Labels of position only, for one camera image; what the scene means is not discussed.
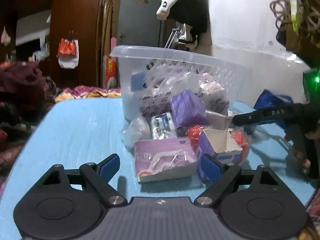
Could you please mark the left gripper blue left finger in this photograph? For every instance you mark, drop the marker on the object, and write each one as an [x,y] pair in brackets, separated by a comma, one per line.
[96,180]

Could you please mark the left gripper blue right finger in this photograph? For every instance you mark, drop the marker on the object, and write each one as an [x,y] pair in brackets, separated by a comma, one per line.
[222,178]

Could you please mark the clear packet bundle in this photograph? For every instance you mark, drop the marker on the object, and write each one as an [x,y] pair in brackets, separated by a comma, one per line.
[138,129]

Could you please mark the purple box with barcode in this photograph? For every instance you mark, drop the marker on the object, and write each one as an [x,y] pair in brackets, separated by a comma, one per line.
[188,110]

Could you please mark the right hand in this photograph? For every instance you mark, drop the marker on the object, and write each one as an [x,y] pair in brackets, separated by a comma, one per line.
[305,149]

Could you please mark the open purple carton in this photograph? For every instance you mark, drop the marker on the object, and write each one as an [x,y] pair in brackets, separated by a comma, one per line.
[220,145]

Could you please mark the blue shopping bag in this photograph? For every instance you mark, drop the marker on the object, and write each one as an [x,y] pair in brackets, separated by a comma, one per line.
[268,99]

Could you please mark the red round object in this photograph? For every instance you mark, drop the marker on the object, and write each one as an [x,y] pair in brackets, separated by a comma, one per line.
[194,135]

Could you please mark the pink purple flat box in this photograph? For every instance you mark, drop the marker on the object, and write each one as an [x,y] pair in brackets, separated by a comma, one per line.
[165,159]

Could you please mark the yellow floral blanket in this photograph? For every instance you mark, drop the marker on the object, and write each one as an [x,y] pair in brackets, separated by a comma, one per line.
[84,92]

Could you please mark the maroon clothing pile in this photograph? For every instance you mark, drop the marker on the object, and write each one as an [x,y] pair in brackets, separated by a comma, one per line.
[26,95]

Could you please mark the white plastic laundry basket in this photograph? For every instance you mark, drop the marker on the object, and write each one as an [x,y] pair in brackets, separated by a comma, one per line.
[151,76]

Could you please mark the orange white hanging bag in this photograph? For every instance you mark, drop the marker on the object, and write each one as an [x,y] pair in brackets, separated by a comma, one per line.
[68,53]

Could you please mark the metal crutches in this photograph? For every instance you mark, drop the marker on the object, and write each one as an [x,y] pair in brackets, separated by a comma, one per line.
[173,37]

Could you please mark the black hanging garment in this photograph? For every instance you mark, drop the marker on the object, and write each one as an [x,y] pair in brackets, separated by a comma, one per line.
[193,13]

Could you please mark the grey door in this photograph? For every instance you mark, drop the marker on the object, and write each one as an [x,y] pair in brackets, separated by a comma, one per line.
[138,24]

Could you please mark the dark red wooden wardrobe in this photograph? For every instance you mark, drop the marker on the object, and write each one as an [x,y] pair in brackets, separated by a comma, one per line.
[78,19]

